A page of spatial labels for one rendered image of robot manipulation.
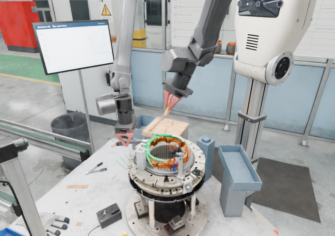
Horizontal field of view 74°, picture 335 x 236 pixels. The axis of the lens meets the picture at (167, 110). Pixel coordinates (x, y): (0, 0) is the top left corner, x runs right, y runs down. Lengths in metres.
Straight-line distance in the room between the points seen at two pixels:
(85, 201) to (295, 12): 1.22
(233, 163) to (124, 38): 0.70
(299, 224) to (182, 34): 2.41
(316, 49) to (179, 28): 1.60
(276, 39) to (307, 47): 2.00
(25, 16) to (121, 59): 3.65
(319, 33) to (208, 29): 2.38
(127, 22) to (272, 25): 0.54
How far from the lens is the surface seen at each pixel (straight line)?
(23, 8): 4.41
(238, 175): 1.01
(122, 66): 0.82
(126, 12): 0.88
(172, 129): 1.19
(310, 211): 2.50
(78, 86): 3.55
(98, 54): 1.81
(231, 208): 1.13
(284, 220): 2.34
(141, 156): 0.84
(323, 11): 2.94
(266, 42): 0.98
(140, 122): 1.37
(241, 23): 1.07
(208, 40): 0.66
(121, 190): 1.27
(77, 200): 1.29
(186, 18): 3.05
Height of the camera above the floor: 1.68
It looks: 26 degrees down
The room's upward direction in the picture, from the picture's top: straight up
